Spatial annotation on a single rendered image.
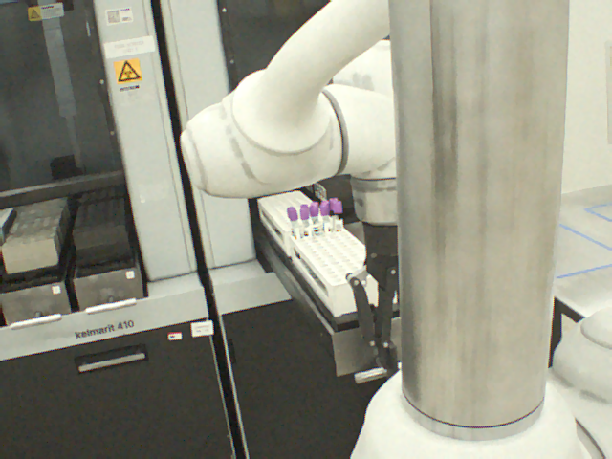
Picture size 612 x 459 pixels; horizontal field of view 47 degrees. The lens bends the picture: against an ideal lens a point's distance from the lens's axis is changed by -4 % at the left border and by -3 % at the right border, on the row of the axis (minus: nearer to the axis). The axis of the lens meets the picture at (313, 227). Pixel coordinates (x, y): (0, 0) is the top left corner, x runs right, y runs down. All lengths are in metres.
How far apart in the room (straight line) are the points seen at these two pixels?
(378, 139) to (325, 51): 0.18
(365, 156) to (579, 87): 2.47
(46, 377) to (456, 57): 1.33
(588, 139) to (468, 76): 2.91
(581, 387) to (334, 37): 0.36
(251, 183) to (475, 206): 0.39
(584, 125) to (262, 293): 2.04
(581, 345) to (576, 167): 2.66
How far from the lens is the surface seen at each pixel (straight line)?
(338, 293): 1.07
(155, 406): 1.63
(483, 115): 0.38
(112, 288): 1.52
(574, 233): 1.35
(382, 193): 0.84
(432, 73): 0.38
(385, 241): 0.86
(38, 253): 1.58
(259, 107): 0.71
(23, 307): 1.54
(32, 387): 1.61
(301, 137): 0.72
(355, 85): 0.81
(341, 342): 1.06
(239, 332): 1.57
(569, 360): 0.63
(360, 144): 0.80
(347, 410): 1.72
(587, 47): 3.24
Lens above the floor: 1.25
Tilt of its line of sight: 17 degrees down
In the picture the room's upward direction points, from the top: 8 degrees counter-clockwise
